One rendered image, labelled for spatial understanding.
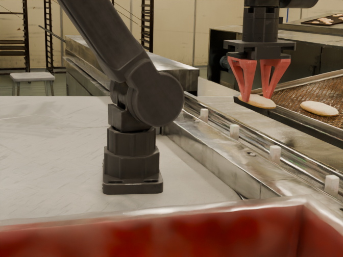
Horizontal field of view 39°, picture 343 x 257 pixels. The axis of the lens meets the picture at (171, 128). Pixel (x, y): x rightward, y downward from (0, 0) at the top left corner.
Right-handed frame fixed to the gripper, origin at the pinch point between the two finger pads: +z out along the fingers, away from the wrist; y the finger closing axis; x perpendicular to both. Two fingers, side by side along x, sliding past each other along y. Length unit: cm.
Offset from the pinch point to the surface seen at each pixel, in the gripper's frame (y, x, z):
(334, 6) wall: -372, -461, -10
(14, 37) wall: 13, -700, 42
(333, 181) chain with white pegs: 1.1, 22.6, 6.8
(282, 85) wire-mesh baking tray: -18.7, -21.2, 2.7
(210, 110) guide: -2.4, -23.6, 7.7
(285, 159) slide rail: -0.8, 8.8, 8.5
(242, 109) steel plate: -18.7, -39.0, 11.9
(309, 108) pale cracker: -13.0, -3.1, 3.6
